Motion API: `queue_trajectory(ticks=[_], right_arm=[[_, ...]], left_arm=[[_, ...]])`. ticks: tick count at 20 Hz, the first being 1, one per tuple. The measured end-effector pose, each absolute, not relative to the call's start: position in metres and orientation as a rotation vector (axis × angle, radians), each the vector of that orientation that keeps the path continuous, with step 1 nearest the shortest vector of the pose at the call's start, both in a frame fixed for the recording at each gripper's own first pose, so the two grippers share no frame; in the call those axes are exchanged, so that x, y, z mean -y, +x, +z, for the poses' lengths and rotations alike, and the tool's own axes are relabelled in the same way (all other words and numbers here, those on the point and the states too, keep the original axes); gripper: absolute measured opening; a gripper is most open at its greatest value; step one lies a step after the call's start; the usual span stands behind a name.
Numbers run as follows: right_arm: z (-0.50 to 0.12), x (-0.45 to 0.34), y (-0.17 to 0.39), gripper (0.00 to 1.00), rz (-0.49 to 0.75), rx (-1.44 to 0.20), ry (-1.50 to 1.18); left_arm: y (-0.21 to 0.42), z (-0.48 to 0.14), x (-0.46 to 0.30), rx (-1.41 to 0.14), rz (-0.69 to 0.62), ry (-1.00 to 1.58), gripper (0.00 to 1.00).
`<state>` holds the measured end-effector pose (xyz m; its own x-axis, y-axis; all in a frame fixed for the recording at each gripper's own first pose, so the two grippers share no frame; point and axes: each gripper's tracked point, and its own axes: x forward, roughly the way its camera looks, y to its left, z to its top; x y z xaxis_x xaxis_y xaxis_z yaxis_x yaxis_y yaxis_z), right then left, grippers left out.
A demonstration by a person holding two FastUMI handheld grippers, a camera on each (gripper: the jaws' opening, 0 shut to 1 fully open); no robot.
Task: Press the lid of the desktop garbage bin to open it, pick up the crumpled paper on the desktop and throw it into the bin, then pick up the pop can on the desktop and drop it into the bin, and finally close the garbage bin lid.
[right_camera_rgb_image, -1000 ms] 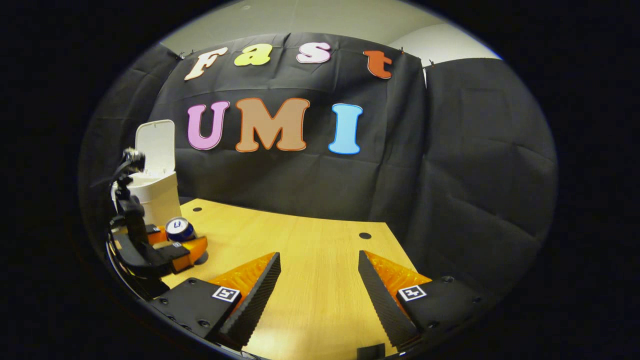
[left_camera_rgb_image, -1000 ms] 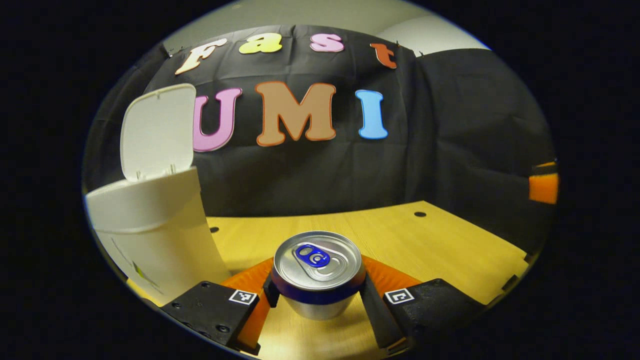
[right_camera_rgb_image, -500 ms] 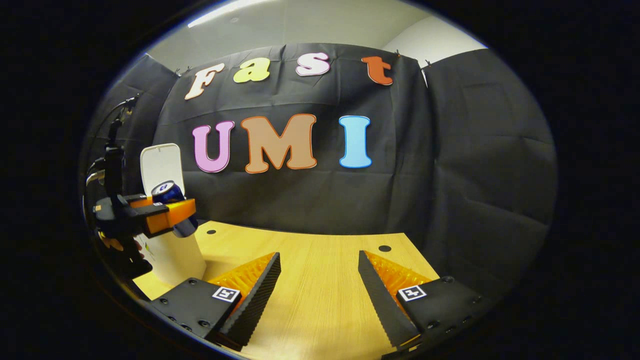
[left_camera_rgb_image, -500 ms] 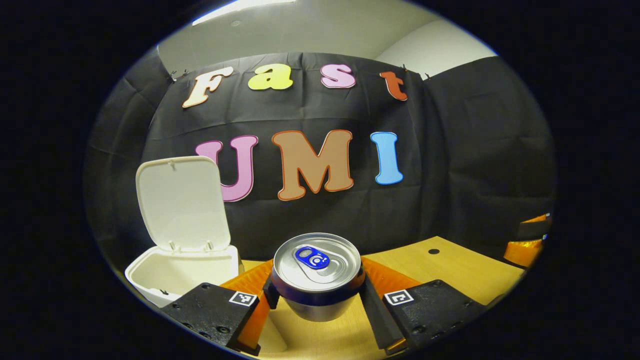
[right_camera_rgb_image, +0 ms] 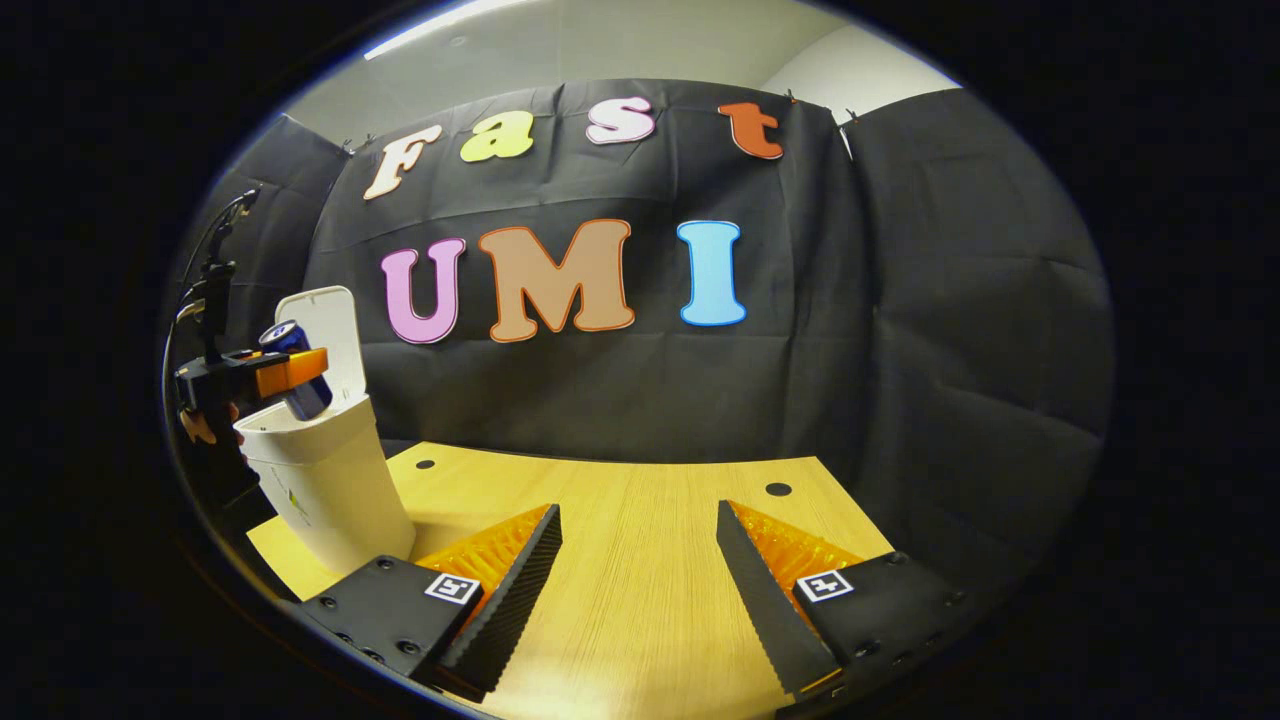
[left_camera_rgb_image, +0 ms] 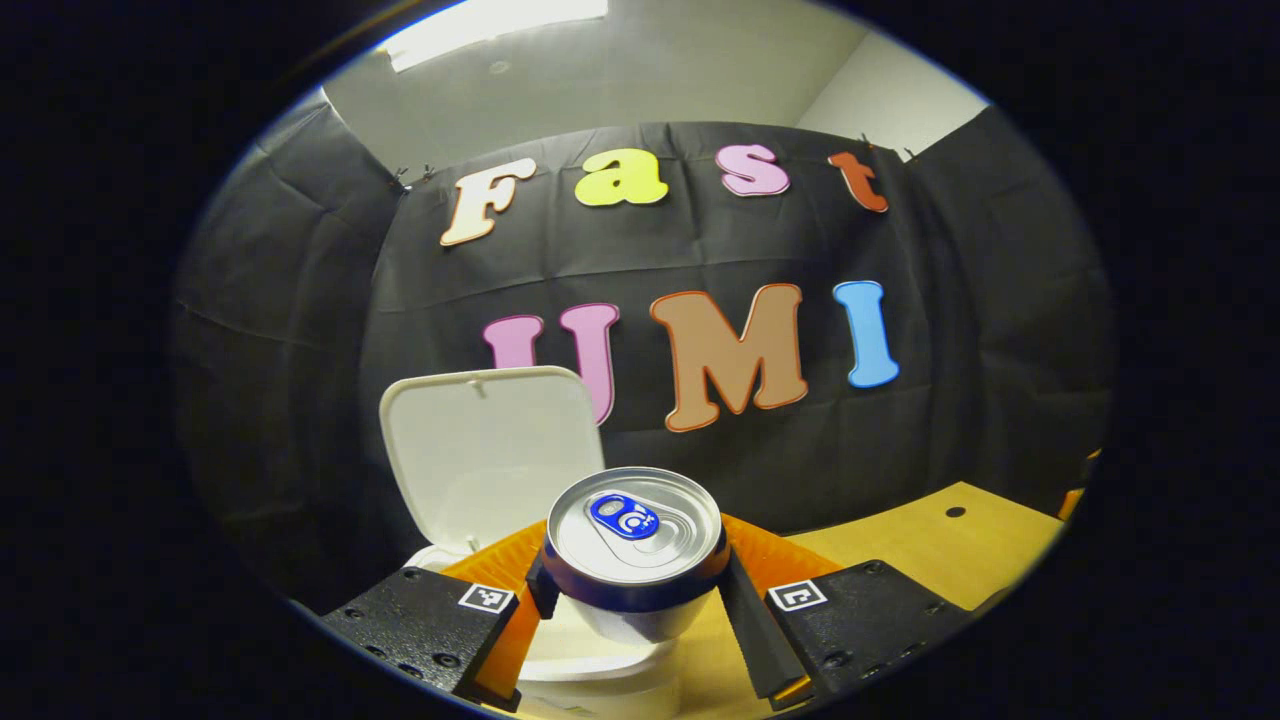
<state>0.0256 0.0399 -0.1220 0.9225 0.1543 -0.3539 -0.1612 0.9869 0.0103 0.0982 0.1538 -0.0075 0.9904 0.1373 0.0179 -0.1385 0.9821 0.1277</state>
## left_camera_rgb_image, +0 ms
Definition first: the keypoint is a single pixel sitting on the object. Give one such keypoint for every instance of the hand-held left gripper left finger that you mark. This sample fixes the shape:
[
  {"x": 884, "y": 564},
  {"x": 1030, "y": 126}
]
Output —
[{"x": 425, "y": 620}]

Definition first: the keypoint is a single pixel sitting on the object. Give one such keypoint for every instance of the ceiling light panel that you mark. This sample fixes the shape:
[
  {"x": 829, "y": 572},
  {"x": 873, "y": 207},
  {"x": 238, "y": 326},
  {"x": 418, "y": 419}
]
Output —
[{"x": 490, "y": 25}]

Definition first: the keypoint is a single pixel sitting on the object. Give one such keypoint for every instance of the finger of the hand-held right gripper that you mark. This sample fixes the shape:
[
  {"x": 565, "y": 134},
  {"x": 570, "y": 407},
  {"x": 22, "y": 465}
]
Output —
[{"x": 1075, "y": 495}]

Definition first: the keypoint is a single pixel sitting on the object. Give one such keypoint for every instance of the silver pop can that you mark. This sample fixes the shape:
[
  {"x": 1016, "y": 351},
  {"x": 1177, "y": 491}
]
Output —
[{"x": 635, "y": 540}]

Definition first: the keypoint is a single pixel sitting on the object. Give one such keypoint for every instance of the black backdrop cloth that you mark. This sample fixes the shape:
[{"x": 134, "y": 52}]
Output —
[{"x": 980, "y": 350}]

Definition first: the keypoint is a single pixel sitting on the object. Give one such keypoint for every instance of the white desktop garbage bin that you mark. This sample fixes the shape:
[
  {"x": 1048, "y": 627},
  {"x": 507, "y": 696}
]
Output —
[{"x": 480, "y": 450}]

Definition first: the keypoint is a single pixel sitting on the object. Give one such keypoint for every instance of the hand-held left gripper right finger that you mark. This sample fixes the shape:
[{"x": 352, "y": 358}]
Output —
[{"x": 750, "y": 625}]

